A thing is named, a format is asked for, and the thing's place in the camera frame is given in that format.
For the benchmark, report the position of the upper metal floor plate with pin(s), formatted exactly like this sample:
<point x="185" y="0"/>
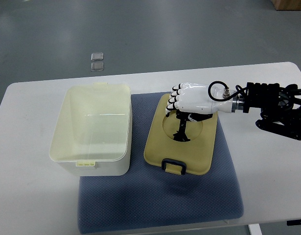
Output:
<point x="97" y="56"/>

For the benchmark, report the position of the white table leg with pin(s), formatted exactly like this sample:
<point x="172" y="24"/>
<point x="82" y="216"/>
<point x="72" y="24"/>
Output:
<point x="254" y="229"/>

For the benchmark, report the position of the yellow storage box lid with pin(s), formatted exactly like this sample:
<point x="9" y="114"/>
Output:
<point x="180" y="146"/>

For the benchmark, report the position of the blue grey cushion mat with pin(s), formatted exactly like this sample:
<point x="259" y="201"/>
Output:
<point x="145" y="196"/>

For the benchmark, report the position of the white storage box base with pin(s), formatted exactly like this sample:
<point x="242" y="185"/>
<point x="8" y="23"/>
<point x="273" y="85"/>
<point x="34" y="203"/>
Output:
<point x="93" y="133"/>

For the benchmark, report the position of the black table bracket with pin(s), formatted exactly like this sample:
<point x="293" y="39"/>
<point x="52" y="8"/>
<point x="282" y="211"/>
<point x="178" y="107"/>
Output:
<point x="293" y="222"/>

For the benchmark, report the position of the brown cardboard box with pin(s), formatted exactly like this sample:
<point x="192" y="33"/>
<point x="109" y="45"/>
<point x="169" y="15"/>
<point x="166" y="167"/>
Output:
<point x="284" y="5"/>

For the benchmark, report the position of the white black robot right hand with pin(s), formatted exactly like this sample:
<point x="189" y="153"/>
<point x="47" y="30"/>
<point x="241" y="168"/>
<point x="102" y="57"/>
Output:
<point x="198" y="102"/>

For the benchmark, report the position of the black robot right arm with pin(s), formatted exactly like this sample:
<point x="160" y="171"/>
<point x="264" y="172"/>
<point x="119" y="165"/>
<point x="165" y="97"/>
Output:
<point x="280" y="108"/>

